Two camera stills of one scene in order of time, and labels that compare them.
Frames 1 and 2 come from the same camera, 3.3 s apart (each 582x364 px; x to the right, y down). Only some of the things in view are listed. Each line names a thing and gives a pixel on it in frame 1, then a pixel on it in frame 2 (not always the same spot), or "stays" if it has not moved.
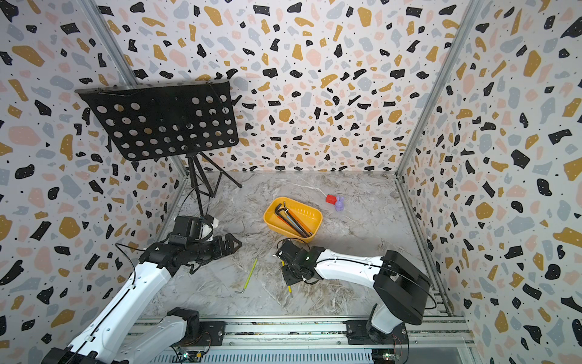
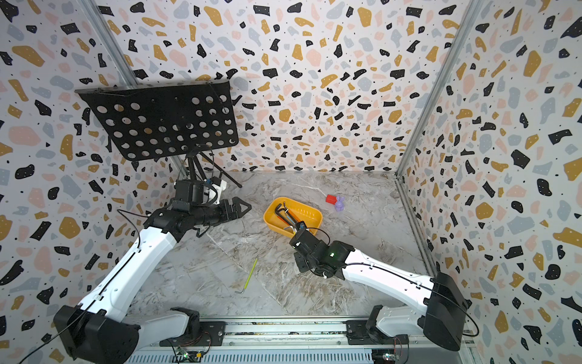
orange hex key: (300, 222) stays
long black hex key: (295, 227) stays
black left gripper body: (208, 250) → (214, 214)
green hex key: (246, 284) stays
